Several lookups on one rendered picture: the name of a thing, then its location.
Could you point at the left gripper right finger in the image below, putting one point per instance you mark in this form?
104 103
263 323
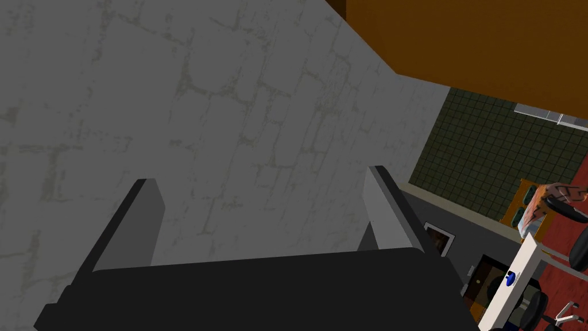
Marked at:
388 220

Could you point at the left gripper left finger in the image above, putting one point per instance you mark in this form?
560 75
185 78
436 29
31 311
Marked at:
133 230

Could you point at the dark wooden cabinet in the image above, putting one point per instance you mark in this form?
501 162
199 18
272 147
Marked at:
481 276

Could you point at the white desk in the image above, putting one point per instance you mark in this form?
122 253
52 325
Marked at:
528 253

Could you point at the white framed wall picture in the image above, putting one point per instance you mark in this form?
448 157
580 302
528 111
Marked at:
439 239

